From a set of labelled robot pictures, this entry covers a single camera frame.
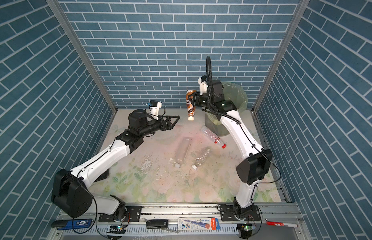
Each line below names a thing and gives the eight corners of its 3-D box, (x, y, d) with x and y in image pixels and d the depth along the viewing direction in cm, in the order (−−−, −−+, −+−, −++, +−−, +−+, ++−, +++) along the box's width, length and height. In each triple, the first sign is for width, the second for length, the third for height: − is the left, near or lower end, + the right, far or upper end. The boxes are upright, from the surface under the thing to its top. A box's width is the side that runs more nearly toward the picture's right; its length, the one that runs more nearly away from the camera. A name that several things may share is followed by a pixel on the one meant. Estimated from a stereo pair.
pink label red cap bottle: (199, 132, 108) (199, 128, 104) (203, 129, 110) (203, 124, 107) (222, 150, 99) (224, 146, 95) (227, 146, 101) (228, 142, 97)
